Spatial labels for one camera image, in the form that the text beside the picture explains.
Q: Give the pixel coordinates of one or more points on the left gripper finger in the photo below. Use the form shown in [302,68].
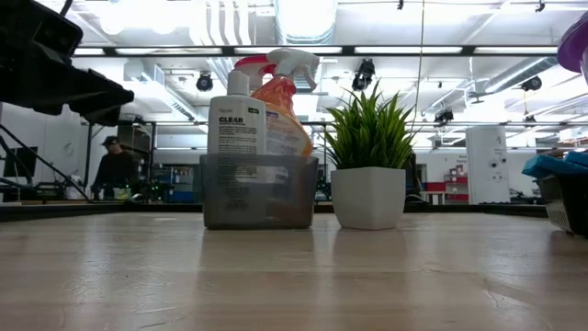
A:
[103,115]
[96,89]

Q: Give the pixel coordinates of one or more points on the orange spray bottle white trigger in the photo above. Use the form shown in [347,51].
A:
[280,96]

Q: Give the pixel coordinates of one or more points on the green plant white pot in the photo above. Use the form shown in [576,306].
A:
[367,197]

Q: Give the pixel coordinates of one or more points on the light blue sponge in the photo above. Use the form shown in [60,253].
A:
[546,167]

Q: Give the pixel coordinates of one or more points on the dark blue sponge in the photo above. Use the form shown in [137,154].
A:
[576,157]

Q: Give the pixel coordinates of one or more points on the black mesh basket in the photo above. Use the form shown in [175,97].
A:
[569,207]

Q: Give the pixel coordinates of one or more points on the purple bucket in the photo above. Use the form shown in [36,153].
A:
[574,41]

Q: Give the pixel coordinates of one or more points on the person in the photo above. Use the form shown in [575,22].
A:
[117,170]

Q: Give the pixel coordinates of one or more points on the black computer monitor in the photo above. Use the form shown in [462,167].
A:
[20,158]

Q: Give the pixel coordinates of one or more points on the black ceiling spotlight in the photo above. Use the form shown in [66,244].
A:
[364,73]
[204,83]
[532,83]
[444,116]

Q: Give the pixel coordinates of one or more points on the grey translucent caddy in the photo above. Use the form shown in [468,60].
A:
[257,202]

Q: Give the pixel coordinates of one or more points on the red storage shelf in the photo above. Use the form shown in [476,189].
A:
[448,190]

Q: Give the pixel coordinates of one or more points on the white tall cabinet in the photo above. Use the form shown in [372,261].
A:
[487,161]

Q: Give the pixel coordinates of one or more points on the black background metal frame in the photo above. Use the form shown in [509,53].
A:
[88,156]

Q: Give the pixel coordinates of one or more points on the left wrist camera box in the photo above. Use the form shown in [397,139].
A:
[55,30]

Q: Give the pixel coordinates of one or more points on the silver ribbed air duct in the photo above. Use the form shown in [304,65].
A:
[305,23]

